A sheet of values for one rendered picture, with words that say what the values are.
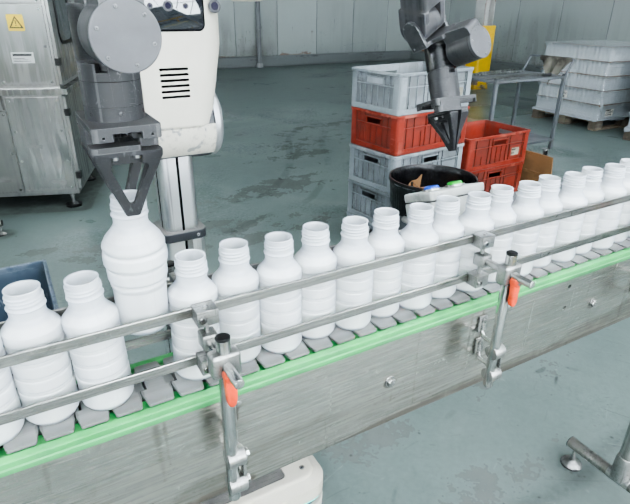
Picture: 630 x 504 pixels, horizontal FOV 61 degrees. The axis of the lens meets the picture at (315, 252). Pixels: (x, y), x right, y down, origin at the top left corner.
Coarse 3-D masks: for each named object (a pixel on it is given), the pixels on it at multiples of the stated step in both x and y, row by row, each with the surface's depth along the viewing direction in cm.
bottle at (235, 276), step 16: (224, 240) 67; (240, 240) 68; (224, 256) 65; (240, 256) 65; (224, 272) 66; (240, 272) 66; (256, 272) 69; (224, 288) 66; (240, 288) 66; (256, 288) 68; (256, 304) 69; (224, 320) 68; (240, 320) 68; (256, 320) 69; (240, 336) 69; (256, 336) 70; (240, 352) 70; (256, 352) 71
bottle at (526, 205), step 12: (528, 180) 91; (516, 192) 91; (528, 192) 89; (540, 192) 90; (516, 204) 91; (528, 204) 90; (528, 216) 89; (540, 216) 90; (528, 228) 90; (540, 228) 92; (516, 240) 92; (528, 240) 91; (528, 252) 92; (528, 264) 93
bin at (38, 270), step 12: (24, 264) 108; (36, 264) 109; (0, 276) 107; (12, 276) 108; (24, 276) 109; (36, 276) 110; (48, 276) 103; (0, 288) 107; (48, 288) 112; (0, 300) 108; (48, 300) 113; (0, 312) 109
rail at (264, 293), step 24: (552, 216) 91; (456, 240) 81; (360, 264) 73; (384, 264) 75; (264, 288) 66; (288, 288) 68; (432, 288) 82; (360, 312) 76; (96, 336) 57; (120, 336) 59; (144, 336) 68; (168, 336) 70; (264, 336) 69; (288, 336) 71; (0, 360) 53; (24, 360) 54; (192, 360) 65; (120, 384) 61; (24, 408) 56; (48, 408) 58
